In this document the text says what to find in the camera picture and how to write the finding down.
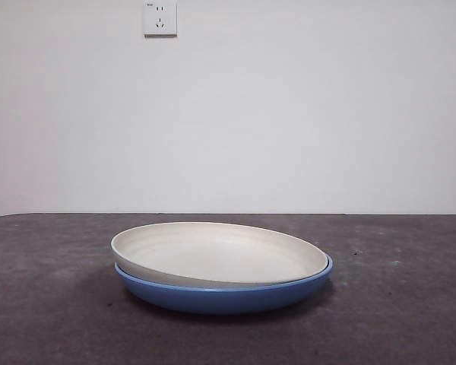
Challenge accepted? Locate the white round plate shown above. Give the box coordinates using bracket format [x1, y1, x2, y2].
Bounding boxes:
[110, 221, 330, 287]

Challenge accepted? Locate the blue round plate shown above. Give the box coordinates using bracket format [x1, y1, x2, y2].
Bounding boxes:
[113, 255, 335, 315]

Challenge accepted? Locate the white wall socket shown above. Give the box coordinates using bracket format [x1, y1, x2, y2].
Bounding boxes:
[143, 1, 178, 38]

